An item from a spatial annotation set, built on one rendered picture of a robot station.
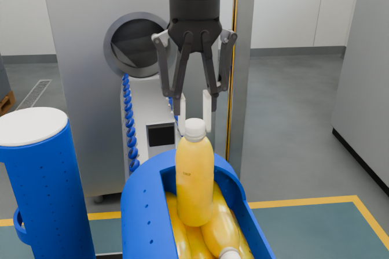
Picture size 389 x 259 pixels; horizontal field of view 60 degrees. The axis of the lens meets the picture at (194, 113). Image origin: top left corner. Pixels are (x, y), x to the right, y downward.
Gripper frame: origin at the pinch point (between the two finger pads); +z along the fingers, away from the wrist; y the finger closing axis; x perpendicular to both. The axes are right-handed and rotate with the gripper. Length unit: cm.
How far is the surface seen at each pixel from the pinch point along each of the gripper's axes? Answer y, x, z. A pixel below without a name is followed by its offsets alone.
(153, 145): 4, -48, 37
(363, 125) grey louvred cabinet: -166, -142, 103
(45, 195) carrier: 43, -55, 57
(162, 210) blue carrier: 6.9, 5.5, 15.7
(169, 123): -3, -50, 30
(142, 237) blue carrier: 11.0, 8.1, 18.6
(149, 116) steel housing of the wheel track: 1, -85, 45
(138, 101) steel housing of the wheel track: 5, -102, 45
